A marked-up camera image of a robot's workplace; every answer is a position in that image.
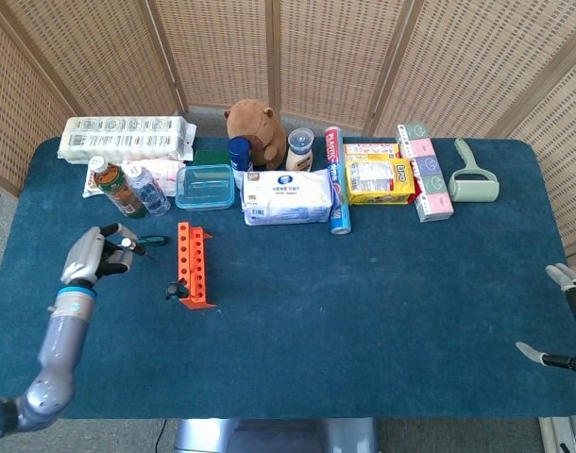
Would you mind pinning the clear water bottle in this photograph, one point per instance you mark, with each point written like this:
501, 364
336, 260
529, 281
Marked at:
151, 193

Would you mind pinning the green tea bottle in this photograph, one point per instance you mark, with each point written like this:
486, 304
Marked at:
120, 189

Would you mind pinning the clear container blue lid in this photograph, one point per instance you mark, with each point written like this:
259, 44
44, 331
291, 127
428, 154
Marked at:
205, 189

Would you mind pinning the white blue wipes pack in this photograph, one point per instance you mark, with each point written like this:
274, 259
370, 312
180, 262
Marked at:
288, 196

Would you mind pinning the black metal precision screwdriver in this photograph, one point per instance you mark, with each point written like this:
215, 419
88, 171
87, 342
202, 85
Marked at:
137, 247

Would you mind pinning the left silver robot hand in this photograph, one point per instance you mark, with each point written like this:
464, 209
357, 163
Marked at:
85, 255

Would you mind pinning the small green screwdriver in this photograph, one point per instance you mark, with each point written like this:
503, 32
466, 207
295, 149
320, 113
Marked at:
156, 240

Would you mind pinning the brown capybara plush toy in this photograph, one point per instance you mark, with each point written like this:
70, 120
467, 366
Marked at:
257, 127

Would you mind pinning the large green black screwdriver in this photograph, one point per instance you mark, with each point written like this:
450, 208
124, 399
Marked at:
177, 290

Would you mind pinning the pastel tissue box pack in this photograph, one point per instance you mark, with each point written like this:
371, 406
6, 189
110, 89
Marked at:
427, 179

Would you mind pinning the blue white spray can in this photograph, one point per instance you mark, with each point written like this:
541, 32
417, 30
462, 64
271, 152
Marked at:
240, 153

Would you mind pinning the orange plastic tool rack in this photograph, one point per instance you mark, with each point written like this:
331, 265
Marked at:
198, 264

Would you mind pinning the cream bottle clear cap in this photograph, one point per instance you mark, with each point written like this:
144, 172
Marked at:
299, 156

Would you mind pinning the pale green lint roller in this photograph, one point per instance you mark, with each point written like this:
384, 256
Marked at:
472, 189

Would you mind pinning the white wrapped paper pack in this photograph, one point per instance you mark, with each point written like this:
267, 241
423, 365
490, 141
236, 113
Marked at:
123, 139

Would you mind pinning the white pink plastic bag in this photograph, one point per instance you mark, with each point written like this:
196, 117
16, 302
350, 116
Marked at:
163, 172

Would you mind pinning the red flat package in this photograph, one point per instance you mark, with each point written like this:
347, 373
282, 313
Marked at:
416, 197

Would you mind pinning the white metal frame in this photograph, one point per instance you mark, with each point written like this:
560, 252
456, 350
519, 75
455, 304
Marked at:
547, 436

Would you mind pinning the woven wooden folding screen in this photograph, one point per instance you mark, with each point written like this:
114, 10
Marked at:
222, 47

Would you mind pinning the dark green box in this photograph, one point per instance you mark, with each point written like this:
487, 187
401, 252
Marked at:
212, 158

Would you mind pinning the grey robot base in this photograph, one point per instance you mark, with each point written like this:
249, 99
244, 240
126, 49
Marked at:
269, 436

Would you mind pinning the white red snack box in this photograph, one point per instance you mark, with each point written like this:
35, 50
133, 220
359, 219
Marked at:
368, 150

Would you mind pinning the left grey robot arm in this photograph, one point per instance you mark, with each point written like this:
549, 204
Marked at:
63, 330

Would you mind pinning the yellow Lipo snack bag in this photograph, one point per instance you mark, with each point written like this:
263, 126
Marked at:
377, 181

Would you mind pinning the plastic wrap roll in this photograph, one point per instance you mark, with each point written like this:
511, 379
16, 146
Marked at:
337, 189

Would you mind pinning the blue table cloth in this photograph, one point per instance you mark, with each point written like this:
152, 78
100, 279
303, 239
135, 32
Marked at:
316, 307

